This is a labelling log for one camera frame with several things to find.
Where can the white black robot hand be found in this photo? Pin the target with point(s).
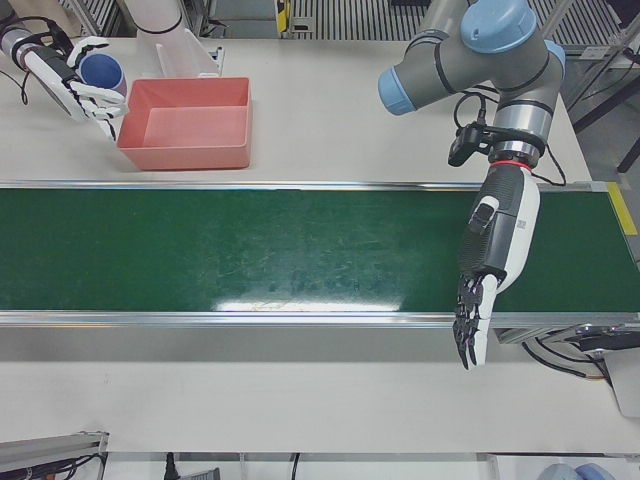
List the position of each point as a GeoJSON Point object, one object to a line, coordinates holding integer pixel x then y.
{"type": "Point", "coordinates": [505, 235]}
{"type": "Point", "coordinates": [57, 80]}

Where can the blue plastic cup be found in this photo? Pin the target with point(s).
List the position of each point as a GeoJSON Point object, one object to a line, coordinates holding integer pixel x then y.
{"type": "Point", "coordinates": [102, 72]}

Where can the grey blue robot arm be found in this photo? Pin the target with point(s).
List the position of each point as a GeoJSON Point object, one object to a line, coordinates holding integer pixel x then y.
{"type": "Point", "coordinates": [475, 65]}
{"type": "Point", "coordinates": [12, 40]}

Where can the pink plastic box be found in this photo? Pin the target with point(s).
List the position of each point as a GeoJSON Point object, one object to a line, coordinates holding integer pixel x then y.
{"type": "Point", "coordinates": [195, 125]}

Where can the black conveyor control box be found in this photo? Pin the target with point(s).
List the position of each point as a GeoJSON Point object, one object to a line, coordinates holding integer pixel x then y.
{"type": "Point", "coordinates": [610, 342]}

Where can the grey flat device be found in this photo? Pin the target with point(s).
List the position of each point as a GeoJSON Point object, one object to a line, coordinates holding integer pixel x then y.
{"type": "Point", "coordinates": [627, 385]}

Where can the yellow black safety marker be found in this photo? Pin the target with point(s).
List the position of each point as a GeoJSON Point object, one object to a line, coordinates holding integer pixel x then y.
{"type": "Point", "coordinates": [284, 10]}

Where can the light blue round object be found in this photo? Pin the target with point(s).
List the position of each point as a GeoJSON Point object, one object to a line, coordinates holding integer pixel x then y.
{"type": "Point", "coordinates": [557, 472]}
{"type": "Point", "coordinates": [589, 472]}

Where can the green conveyor belt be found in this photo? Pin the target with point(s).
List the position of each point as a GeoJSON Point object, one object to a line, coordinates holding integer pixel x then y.
{"type": "Point", "coordinates": [250, 250]}

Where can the aluminium extrusion beam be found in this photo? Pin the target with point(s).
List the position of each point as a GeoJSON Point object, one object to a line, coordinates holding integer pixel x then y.
{"type": "Point", "coordinates": [50, 447]}

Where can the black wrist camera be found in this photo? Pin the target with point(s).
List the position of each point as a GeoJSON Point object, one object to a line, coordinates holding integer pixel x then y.
{"type": "Point", "coordinates": [60, 41]}
{"type": "Point", "coordinates": [457, 147]}

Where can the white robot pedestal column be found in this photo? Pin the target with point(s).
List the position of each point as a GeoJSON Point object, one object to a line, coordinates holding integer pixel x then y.
{"type": "Point", "coordinates": [155, 20]}

